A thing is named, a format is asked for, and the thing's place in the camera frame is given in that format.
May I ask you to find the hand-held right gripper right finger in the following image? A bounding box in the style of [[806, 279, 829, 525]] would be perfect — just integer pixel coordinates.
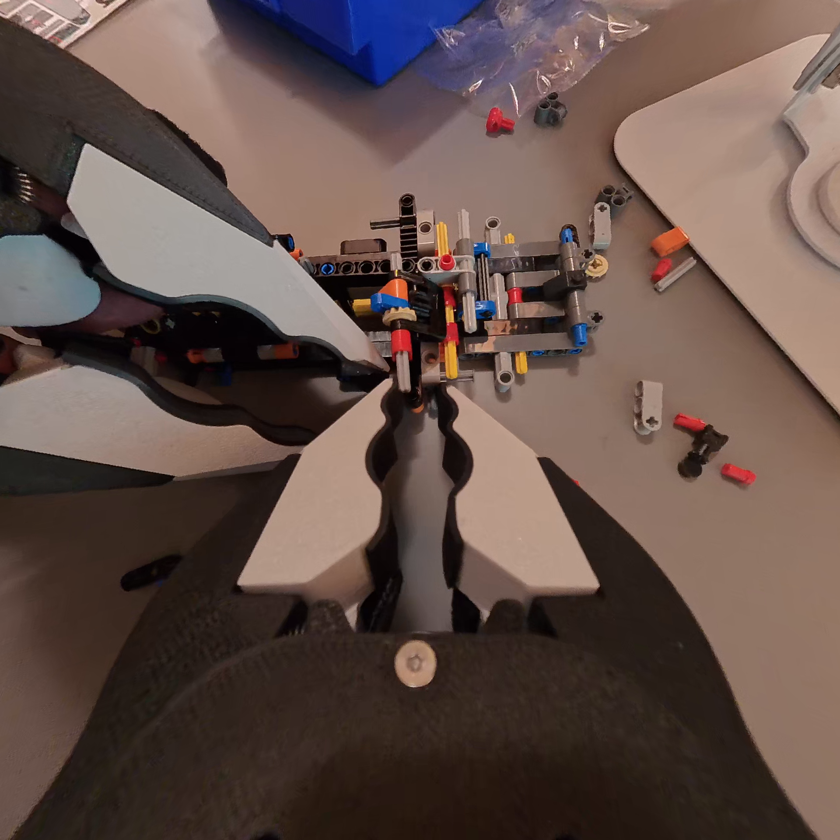
[[441, 384, 602, 631]]

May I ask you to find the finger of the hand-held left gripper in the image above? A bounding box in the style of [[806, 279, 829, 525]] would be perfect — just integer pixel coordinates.
[[0, 143, 392, 378], [0, 338, 319, 480]]

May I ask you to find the clear plastic bag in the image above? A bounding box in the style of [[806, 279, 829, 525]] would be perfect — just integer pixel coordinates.
[[420, 0, 664, 116]]

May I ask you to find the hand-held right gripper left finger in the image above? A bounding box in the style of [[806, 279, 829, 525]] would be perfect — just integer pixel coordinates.
[[236, 379, 404, 631]]

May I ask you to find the multicoloured lego technic assembly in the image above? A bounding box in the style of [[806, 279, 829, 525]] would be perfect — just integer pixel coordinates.
[[128, 192, 606, 413]]

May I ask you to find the blue plastic bin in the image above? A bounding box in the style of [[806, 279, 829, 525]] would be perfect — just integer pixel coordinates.
[[210, 0, 487, 86]]

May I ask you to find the black lego liftarm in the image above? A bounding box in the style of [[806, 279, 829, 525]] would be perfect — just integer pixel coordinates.
[[121, 554, 183, 592]]

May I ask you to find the printed instruction sheet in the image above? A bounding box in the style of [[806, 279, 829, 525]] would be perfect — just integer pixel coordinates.
[[0, 0, 129, 50]]

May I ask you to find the black lego joint piece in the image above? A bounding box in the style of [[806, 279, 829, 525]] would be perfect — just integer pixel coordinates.
[[678, 425, 729, 478]]

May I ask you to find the white monitor stand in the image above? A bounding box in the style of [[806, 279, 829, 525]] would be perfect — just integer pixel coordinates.
[[613, 33, 840, 414]]

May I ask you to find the light grey lego axle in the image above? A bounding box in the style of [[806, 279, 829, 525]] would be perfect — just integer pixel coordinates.
[[655, 257, 698, 293]]

